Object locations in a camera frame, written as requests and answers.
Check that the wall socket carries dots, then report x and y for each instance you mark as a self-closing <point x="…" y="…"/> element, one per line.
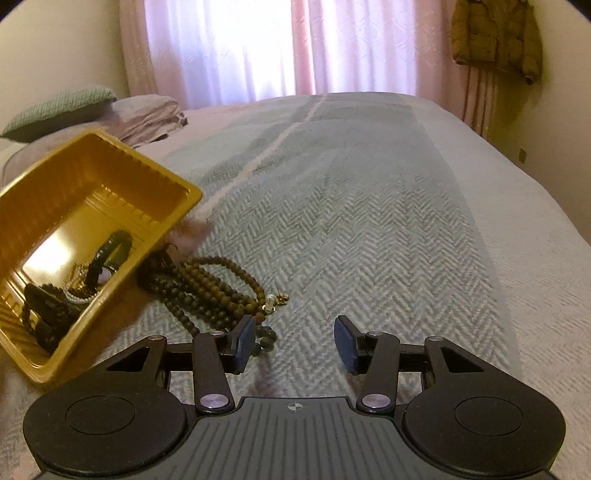
<point x="523" y="155"/>

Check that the black bangle band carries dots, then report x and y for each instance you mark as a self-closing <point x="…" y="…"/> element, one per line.
<point x="115" y="247"/>

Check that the olive padded jacket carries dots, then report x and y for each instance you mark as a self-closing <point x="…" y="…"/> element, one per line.
<point x="494" y="32"/>

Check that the sheer pink window curtain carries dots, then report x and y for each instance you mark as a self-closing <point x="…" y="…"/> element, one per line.
<point x="240" y="46"/>

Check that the pink ruffled pillow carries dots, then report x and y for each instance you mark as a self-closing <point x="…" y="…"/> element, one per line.
<point x="147" y="117"/>
<point x="11" y="161"/>

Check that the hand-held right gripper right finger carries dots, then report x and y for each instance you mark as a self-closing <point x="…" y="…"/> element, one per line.
<point x="346" y="344"/>

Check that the striped pink drape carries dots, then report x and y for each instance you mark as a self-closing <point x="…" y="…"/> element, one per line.
<point x="482" y="101"/>

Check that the green textured pillow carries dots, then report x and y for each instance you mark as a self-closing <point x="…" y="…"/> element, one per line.
<point x="60" y="108"/>

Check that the yellow plastic tray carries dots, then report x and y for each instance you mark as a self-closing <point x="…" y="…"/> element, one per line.
<point x="83" y="184"/>

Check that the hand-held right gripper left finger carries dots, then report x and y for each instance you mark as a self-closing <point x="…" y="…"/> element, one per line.
<point x="244" y="344"/>

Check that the grey herringbone blanket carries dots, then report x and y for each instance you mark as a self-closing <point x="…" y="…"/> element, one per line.
<point x="369" y="230"/>

